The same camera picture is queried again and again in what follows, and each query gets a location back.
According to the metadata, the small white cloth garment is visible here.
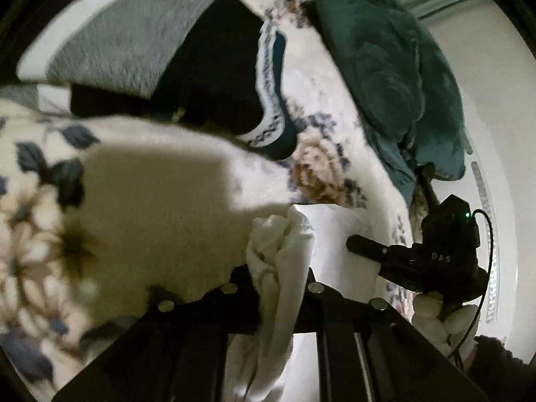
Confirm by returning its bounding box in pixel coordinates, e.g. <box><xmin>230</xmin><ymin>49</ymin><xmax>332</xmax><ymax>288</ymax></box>
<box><xmin>224</xmin><ymin>206</ymin><xmax>316</xmax><ymax>402</ymax></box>

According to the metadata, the person's right hand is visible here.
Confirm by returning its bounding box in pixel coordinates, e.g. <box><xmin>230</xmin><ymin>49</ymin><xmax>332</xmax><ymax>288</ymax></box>
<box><xmin>411</xmin><ymin>291</ymin><xmax>480</xmax><ymax>354</ymax></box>

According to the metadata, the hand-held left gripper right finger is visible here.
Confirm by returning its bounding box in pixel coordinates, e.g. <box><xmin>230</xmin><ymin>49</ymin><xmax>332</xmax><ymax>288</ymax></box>
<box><xmin>293</xmin><ymin>269</ymin><xmax>490</xmax><ymax>402</ymax></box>

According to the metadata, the white patterned lace strip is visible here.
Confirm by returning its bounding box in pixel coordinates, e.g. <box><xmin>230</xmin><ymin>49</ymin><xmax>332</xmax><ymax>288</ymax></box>
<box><xmin>470</xmin><ymin>160</ymin><xmax>501</xmax><ymax>325</ymax></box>

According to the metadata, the floral printed blanket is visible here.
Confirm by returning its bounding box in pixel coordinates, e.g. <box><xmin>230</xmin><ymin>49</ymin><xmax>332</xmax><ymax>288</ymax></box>
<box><xmin>0</xmin><ymin>0</ymin><xmax>423</xmax><ymax>394</ymax></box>

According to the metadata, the black garment with patterned trim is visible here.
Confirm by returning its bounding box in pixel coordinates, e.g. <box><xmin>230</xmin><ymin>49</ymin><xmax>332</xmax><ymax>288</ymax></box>
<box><xmin>69</xmin><ymin>0</ymin><xmax>299</xmax><ymax>160</ymax></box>

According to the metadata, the teal fluffy blanket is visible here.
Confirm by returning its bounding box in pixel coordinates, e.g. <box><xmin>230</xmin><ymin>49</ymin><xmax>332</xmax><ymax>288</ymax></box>
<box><xmin>312</xmin><ymin>0</ymin><xmax>467</xmax><ymax>206</ymax></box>

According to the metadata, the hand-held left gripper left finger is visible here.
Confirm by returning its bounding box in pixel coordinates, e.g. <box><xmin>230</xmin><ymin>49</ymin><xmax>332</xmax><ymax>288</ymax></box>
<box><xmin>52</xmin><ymin>266</ymin><xmax>262</xmax><ymax>402</ymax></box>

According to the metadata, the grey and white blanket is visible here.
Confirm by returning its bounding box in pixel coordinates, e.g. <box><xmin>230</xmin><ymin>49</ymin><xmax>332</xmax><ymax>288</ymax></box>
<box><xmin>0</xmin><ymin>0</ymin><xmax>229</xmax><ymax>114</ymax></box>

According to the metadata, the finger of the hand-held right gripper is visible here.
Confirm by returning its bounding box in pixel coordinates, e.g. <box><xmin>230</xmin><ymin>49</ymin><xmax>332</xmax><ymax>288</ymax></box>
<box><xmin>346</xmin><ymin>234</ymin><xmax>393</xmax><ymax>267</ymax></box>

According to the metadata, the black cable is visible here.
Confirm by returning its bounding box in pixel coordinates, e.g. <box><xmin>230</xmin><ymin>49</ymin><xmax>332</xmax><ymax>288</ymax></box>
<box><xmin>448</xmin><ymin>209</ymin><xmax>496</xmax><ymax>363</ymax></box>

